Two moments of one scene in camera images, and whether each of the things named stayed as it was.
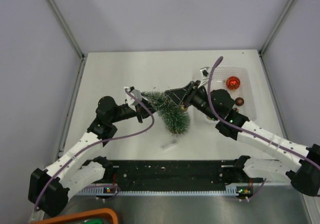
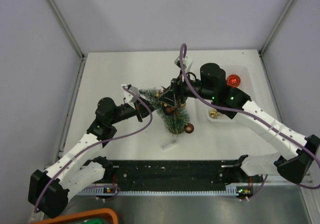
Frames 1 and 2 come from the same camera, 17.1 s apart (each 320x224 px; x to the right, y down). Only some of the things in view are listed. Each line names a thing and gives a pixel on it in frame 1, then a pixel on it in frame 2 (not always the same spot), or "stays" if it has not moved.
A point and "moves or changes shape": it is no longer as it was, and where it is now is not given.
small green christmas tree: (178, 121) stays
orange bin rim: (88, 213) stays
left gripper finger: (144, 113) stays
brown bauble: (239, 101) moves or changes shape
